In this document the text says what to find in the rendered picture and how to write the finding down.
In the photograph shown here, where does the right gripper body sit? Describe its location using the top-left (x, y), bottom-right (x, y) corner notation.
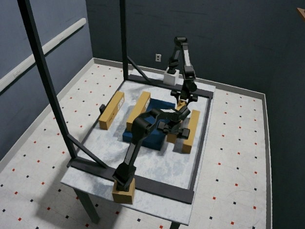
top-left (156, 121), bottom-right (190, 140)

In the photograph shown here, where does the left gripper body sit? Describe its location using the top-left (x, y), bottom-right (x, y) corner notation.
top-left (170, 86), bottom-right (198, 102)

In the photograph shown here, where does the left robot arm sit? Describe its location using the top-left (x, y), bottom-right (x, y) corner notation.
top-left (167, 36), bottom-right (197, 100)

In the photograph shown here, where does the brown cardboard carton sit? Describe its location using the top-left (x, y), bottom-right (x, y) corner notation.
top-left (99, 91), bottom-right (125, 130)
top-left (182, 110), bottom-right (200, 154)
top-left (166, 100), bottom-right (187, 144)
top-left (126, 91), bottom-right (151, 132)

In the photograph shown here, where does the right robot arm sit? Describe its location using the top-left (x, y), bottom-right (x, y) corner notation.
top-left (112, 105), bottom-right (191, 192)

